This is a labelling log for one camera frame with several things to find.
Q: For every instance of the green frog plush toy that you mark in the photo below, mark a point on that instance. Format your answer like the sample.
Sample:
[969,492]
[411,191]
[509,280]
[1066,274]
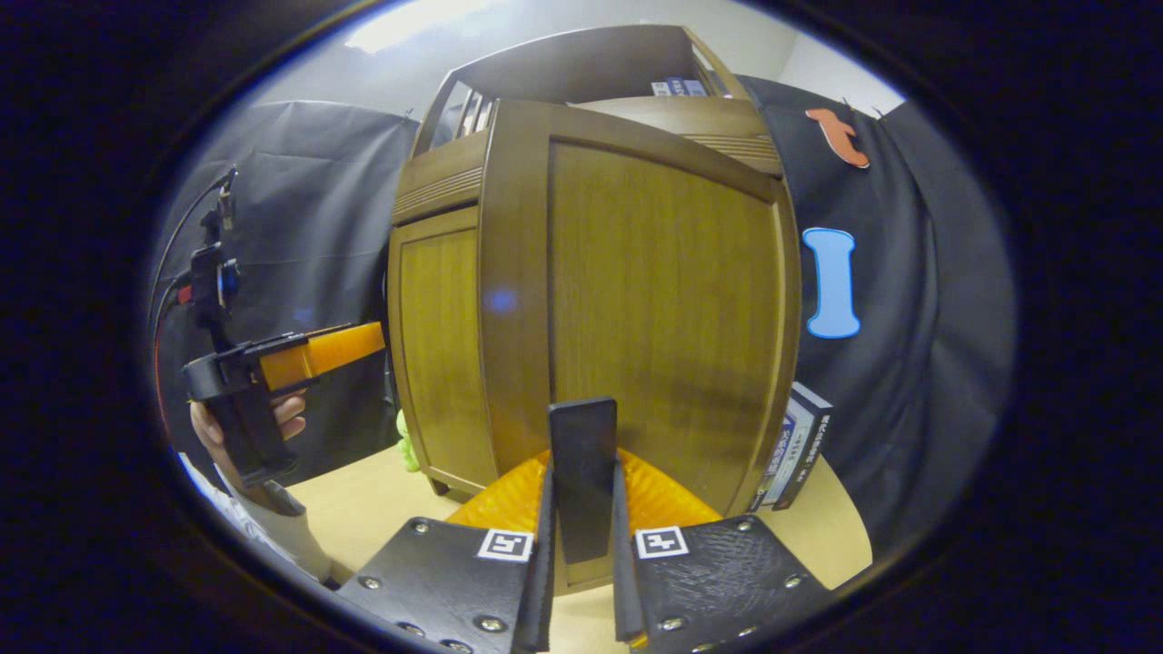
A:
[406,450]

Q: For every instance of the dark blue book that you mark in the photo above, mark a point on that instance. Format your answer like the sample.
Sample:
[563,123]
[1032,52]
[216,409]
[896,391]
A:
[680,87]

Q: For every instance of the wooden shoe cabinet door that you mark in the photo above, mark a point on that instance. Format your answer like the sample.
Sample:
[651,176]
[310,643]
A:
[663,300]
[441,345]

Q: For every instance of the blue spine book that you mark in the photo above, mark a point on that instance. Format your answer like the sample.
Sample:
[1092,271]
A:
[777,463]

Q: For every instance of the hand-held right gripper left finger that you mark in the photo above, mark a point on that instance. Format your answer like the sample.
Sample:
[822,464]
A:
[539,581]

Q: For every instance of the dark spine book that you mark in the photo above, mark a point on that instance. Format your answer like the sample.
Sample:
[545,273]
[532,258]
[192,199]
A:
[813,454]

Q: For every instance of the wooden double-door shoe cabinet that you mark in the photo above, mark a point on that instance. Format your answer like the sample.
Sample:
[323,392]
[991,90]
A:
[581,64]

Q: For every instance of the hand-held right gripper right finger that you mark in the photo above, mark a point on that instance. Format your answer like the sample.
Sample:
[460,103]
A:
[625,581]

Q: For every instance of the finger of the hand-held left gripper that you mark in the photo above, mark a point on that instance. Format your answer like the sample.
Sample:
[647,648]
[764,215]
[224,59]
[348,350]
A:
[336,350]

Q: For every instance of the black backdrop cloth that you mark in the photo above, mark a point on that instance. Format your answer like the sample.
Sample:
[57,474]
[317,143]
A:
[909,363]

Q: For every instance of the wooden cabinet drawer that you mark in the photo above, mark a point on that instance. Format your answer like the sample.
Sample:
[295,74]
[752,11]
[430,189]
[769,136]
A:
[454,154]

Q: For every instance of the white spine book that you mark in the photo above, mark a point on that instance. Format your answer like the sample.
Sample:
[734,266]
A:
[792,450]

